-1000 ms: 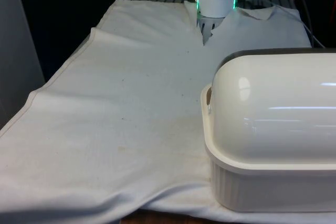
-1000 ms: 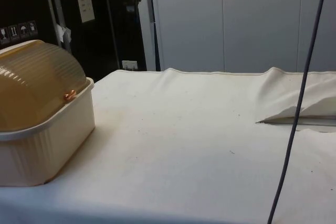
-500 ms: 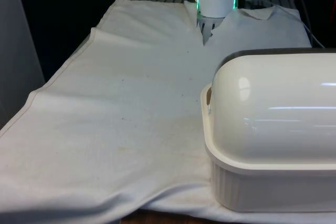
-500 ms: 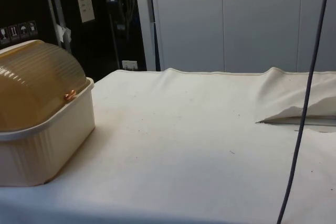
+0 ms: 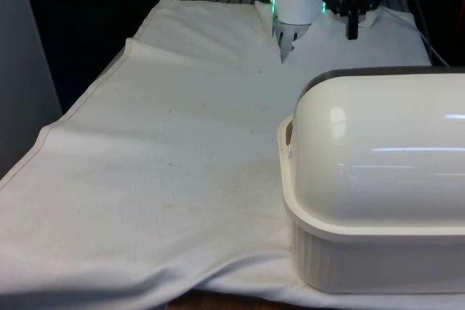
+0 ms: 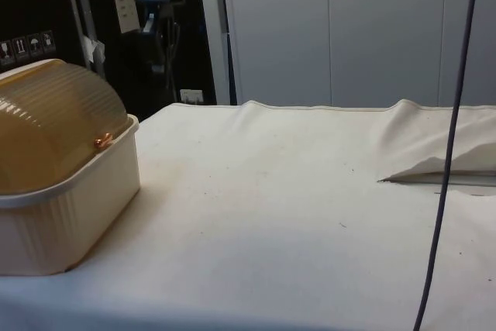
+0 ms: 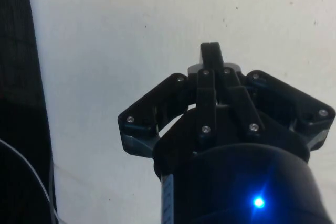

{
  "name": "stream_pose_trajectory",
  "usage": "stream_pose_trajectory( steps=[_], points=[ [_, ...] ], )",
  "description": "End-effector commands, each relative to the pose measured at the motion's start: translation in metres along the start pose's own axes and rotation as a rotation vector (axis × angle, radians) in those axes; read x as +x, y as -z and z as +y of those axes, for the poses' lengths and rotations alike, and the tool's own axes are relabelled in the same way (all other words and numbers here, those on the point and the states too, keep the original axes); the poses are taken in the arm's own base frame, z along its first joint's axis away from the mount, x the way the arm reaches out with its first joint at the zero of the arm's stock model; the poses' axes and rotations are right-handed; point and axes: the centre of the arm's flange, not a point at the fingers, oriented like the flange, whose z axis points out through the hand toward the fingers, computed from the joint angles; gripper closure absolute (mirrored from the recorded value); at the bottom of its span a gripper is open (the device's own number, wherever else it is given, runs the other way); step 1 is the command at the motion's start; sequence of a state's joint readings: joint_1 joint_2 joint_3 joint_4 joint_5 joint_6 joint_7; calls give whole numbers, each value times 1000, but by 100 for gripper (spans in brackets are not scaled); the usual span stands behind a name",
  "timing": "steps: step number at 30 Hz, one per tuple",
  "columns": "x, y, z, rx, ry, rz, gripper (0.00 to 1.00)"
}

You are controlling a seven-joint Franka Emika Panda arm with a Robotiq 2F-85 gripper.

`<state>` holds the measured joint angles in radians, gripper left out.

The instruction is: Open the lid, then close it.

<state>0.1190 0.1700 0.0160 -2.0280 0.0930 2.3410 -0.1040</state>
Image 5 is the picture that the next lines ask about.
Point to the rounded box lid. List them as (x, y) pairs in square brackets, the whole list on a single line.
[(381, 150)]

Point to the cream box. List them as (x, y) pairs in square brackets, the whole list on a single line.
[(363, 263)]

